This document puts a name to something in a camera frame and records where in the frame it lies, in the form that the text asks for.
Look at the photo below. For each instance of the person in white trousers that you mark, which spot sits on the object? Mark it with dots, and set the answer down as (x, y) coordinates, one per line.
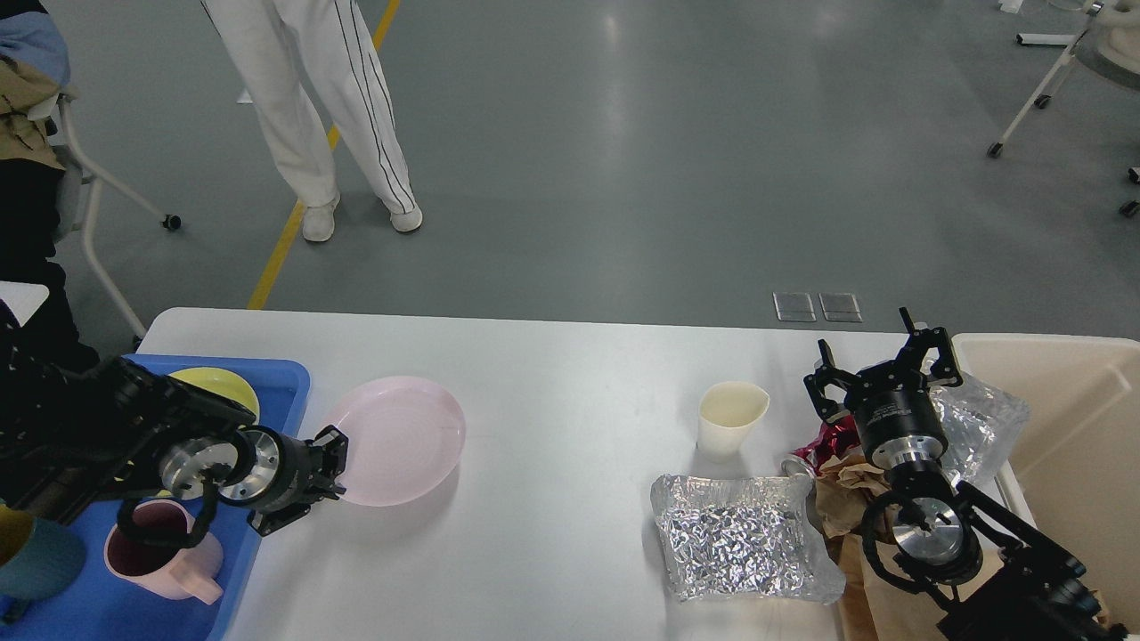
(294, 56)

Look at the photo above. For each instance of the pink mug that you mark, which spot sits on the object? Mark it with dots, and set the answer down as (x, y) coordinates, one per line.
(174, 573)

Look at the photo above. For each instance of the crushed red can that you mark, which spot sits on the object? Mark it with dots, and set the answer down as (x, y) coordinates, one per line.
(834, 440)

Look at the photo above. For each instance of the yellow plate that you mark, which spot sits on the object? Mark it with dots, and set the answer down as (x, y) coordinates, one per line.
(223, 382)

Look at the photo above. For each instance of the pink plate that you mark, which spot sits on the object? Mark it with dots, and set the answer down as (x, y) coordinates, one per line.
(405, 437)

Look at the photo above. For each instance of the flat aluminium foil tray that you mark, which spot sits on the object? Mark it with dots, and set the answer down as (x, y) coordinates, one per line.
(747, 537)

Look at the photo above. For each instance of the floor socket plate left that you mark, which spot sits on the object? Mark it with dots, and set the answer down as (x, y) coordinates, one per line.
(794, 307)

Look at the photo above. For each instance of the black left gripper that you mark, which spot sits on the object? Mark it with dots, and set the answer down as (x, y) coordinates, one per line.
(282, 479)

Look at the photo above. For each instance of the cream paper cup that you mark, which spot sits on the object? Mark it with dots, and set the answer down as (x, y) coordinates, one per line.
(728, 413)

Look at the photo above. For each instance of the beige plastic bin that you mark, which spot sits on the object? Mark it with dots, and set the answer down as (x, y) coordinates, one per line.
(1074, 469)

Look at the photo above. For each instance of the teal mug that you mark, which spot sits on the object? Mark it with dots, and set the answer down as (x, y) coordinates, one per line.
(39, 559)

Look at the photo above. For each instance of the floor socket plate right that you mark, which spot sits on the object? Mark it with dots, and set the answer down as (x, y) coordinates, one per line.
(840, 307)

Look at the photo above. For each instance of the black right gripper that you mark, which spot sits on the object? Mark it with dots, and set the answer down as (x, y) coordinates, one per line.
(896, 420)

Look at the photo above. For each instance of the white chair left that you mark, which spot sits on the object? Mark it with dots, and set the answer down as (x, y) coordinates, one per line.
(80, 196)

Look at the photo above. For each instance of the blue plastic tray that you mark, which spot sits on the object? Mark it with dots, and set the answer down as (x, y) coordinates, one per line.
(99, 606)

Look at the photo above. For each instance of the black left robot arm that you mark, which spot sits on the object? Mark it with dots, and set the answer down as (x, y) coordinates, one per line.
(168, 451)

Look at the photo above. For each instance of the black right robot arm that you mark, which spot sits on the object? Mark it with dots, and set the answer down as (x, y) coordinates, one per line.
(994, 576)

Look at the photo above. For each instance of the brown paper bag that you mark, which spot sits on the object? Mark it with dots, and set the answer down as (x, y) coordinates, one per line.
(870, 609)

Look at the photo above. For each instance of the crumpled foil container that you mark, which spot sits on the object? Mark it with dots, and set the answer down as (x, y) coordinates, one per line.
(982, 424)

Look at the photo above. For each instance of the floor socket plate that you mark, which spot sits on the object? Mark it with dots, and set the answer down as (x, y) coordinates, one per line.
(794, 307)
(840, 307)

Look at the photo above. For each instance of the seated person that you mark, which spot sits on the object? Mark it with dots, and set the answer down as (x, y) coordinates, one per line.
(34, 69)

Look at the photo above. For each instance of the white side table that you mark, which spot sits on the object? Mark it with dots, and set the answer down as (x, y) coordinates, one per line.
(23, 299)

